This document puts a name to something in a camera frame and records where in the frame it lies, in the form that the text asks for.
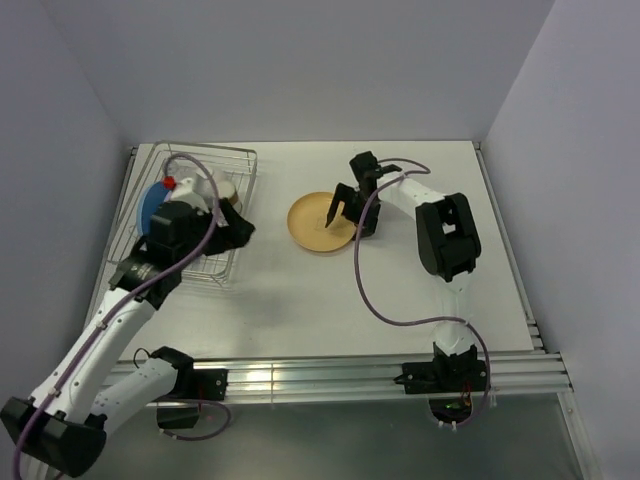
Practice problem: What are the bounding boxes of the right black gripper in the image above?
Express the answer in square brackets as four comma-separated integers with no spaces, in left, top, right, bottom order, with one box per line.
[326,183,381,240]

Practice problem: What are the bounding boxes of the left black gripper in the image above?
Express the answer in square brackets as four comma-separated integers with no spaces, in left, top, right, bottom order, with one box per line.
[173,196,252,268]

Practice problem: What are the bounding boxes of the steel cup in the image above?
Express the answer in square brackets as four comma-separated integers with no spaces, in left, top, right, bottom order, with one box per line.
[217,180,242,212]

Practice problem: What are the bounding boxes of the orange plate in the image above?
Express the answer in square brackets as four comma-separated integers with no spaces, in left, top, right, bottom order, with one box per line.
[286,192,356,254]

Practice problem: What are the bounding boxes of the blue plate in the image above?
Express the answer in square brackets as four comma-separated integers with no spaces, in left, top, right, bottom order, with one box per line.
[136,182,170,236]

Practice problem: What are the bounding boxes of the white ceramic bowl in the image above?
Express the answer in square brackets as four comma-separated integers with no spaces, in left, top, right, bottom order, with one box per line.
[193,168,227,196]

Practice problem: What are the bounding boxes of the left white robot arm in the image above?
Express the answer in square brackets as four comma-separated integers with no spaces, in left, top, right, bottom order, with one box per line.
[1,200,255,478]

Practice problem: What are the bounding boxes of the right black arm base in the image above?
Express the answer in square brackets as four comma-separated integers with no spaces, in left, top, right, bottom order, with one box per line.
[393,346,489,424]

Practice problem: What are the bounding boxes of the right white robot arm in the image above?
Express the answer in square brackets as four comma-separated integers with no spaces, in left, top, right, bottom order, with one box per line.
[325,151,486,390]

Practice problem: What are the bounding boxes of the metal wire dish rack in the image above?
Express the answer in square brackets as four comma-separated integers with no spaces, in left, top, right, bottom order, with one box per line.
[106,141,258,287]

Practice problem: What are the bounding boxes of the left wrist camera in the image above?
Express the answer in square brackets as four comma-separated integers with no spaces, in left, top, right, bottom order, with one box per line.
[165,175,212,212]

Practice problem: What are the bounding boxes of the aluminium mounting rail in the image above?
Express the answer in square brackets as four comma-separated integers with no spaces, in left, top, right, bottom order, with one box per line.
[194,350,573,405]

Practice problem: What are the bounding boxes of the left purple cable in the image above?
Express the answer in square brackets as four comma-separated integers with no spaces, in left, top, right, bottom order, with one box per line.
[12,153,234,480]

